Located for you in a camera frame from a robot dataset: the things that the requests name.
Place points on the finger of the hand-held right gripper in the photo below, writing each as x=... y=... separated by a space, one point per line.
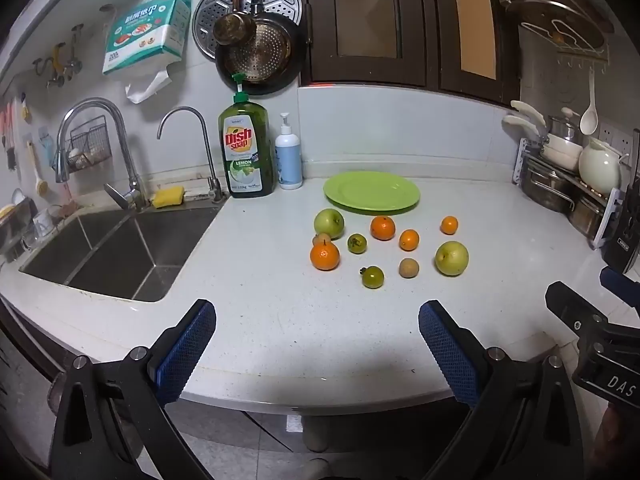
x=620 y=285
x=570 y=305

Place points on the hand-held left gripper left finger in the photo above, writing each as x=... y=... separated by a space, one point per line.
x=186 y=355

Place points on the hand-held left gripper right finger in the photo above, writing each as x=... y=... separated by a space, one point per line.
x=447 y=355

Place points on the brown longan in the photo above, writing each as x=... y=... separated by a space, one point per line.
x=409 y=268
x=319 y=239

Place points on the yellow-green apple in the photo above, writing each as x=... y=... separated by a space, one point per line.
x=451 y=258

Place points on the green tomato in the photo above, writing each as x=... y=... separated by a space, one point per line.
x=357 y=243
x=373 y=277

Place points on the small orange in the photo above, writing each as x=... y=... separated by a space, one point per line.
x=409 y=240
x=449 y=225

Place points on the round orange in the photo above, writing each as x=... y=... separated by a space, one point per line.
x=382 y=228

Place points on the orange with stem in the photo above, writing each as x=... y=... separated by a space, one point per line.
x=325 y=257

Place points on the green apple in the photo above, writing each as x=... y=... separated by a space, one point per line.
x=329 y=222

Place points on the green plate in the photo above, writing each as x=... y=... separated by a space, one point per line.
x=370 y=190

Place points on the white pitcher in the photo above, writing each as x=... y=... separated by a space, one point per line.
x=597 y=170

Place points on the white bowl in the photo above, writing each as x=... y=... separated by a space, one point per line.
x=562 y=155

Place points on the white ladle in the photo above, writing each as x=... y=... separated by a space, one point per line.
x=589 y=120

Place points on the steel sink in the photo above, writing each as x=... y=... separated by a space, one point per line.
x=125 y=255

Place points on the steel pot with lid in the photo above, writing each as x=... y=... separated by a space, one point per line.
x=562 y=127

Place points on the steel dish rack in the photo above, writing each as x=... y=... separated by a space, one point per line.
x=522 y=160

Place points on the yellow sponge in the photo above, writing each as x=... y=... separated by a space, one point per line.
x=168 y=197

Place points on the green dish soap bottle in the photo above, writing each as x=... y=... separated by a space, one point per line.
x=245 y=170

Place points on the dark wooden cabinet door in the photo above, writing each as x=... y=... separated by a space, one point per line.
x=505 y=60
x=320 y=25

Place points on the white pump bottle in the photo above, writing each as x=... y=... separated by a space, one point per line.
x=288 y=160

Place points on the dish brush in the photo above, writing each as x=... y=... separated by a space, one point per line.
x=40 y=187

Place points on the thin steel faucet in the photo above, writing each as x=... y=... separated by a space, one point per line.
x=204 y=132

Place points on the tall steel faucet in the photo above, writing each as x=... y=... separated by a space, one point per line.
x=121 y=132

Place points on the metal colander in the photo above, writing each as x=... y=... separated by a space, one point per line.
x=257 y=52

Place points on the black frying pan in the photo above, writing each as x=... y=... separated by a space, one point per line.
x=296 y=62

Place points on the paper towel pack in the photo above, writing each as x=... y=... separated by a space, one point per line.
x=145 y=30

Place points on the small brass pot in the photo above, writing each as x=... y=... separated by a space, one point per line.
x=232 y=27

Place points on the wall outlet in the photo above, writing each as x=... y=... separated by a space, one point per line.
x=612 y=137

